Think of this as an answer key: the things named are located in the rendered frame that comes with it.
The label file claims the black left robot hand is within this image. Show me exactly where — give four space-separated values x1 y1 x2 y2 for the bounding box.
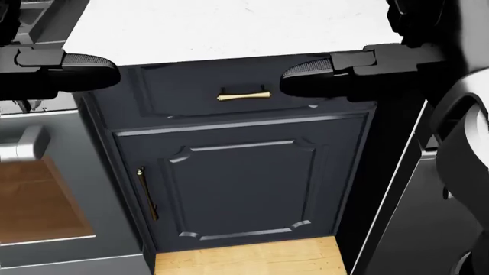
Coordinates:
0 0 122 102

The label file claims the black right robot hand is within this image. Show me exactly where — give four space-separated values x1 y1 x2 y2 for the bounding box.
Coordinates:
279 0 473 103

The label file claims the grey kitchen stove oven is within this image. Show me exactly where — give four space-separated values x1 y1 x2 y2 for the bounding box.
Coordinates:
0 0 153 275

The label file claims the dark navy cabinet drawer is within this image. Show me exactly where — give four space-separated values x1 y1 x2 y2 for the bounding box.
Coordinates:
138 58 329 119

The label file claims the dark navy kitchen cabinet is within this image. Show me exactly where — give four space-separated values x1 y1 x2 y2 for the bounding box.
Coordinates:
78 50 379 275

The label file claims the grey dishwasher front panel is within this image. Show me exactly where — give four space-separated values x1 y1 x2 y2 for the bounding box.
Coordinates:
349 99 440 275

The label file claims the dark navy cabinet door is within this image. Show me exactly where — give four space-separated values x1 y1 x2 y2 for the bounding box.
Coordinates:
111 112 372 253

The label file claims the grey oven door handle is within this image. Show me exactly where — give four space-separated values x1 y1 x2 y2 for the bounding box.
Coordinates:
0 125 52 162

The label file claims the brass drawer handle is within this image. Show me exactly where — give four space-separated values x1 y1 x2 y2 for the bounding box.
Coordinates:
216 84 273 102

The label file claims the brass cabinet door handle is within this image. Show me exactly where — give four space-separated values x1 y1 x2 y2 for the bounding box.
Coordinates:
135 165 160 222

